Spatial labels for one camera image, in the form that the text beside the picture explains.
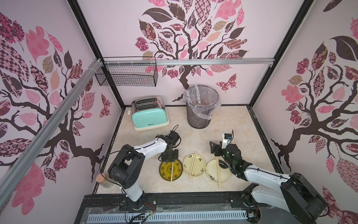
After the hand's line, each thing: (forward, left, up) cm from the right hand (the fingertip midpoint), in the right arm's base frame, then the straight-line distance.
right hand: (215, 141), depth 86 cm
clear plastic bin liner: (+34, +4, +4) cm, 35 cm away
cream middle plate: (-12, +10, -10) cm, 18 cm away
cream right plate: (-17, +3, -11) cm, 20 cm away
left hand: (-10, +27, -9) cm, 30 cm away
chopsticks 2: (-13, +15, -9) cm, 22 cm away
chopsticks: (-16, +28, -9) cm, 33 cm away
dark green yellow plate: (-14, +32, -10) cm, 36 cm away
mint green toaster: (+19, +44, +7) cm, 49 cm away
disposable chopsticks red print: (-17, 0, -8) cm, 19 cm away
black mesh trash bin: (+18, +12, -2) cm, 21 cm away
